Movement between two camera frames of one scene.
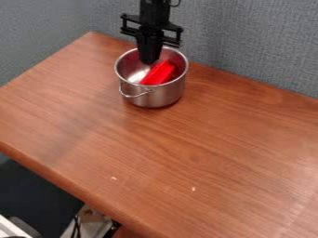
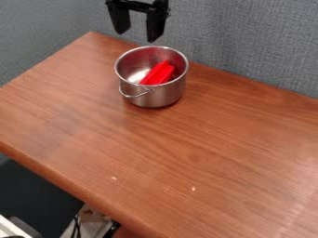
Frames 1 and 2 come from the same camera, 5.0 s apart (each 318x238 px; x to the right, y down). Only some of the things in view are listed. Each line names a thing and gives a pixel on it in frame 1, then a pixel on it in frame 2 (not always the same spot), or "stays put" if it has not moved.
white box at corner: (12, 227) stays put
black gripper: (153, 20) → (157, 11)
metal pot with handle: (163, 95) stays put
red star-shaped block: (157, 73) stays put
